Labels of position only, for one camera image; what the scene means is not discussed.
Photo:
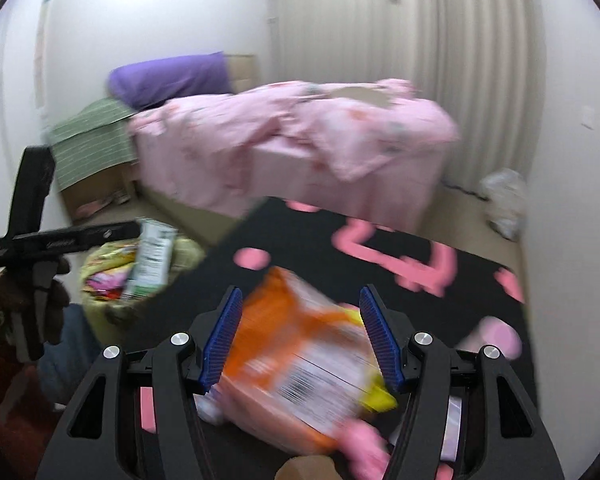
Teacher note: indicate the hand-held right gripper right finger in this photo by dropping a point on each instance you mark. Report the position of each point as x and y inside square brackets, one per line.
[380, 342]

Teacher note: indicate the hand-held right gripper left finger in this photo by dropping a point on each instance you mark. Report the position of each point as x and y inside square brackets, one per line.
[225, 340]

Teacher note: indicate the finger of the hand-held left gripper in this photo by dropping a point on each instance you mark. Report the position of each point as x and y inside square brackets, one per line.
[95, 236]

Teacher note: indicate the yellow-green snack wrapper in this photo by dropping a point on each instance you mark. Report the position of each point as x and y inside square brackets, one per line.
[112, 255]

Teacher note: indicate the yellow wrapper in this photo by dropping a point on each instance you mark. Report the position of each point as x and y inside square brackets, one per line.
[380, 400]

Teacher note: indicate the white green packet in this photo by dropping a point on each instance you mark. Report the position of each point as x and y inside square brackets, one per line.
[150, 260]

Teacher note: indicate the orange snack bag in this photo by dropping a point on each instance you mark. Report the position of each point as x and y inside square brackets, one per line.
[290, 330]

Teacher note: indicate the bin with yellow-green bag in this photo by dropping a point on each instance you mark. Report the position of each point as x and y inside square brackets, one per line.
[187, 255]

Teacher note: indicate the pink caterpillar toy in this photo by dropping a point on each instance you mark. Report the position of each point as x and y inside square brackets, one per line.
[360, 450]

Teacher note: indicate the purple blister pack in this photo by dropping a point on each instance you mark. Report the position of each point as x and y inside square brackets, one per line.
[452, 425]

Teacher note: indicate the person's left hand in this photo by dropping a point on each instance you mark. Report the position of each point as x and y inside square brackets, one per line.
[55, 310]

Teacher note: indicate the pink slipper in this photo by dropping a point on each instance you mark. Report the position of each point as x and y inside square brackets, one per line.
[92, 207]

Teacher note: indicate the white patterned slipper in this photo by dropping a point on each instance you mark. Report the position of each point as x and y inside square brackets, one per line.
[122, 197]

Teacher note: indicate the wooden nightstand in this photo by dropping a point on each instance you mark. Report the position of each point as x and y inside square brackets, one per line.
[95, 185]

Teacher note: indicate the green checked cloth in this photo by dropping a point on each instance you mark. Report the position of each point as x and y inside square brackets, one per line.
[90, 150]

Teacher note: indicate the person's leg in jeans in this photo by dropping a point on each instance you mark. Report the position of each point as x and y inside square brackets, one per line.
[65, 355]

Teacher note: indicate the black pink-patterned tablecloth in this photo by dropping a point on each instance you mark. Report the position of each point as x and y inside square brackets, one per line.
[300, 240]

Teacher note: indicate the purple pillow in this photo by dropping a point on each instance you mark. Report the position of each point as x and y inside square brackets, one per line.
[170, 77]

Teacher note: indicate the pink floral duvet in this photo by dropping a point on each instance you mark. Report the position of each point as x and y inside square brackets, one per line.
[230, 120]

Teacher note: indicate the bed with pink sheet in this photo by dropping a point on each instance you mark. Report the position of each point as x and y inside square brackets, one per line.
[280, 170]

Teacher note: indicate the white plastic bag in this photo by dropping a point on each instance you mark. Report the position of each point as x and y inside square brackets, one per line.
[505, 200]

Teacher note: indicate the beige headboard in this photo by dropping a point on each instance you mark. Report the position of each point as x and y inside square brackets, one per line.
[242, 72]

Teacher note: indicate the white pleated curtain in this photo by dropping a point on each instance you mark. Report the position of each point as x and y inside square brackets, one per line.
[430, 35]

